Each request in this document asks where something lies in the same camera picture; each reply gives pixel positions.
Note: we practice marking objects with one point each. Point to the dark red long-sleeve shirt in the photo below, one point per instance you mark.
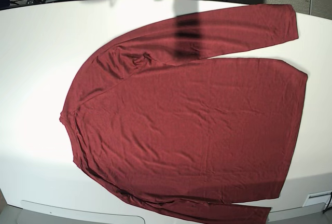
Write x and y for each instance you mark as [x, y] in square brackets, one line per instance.
[164, 120]

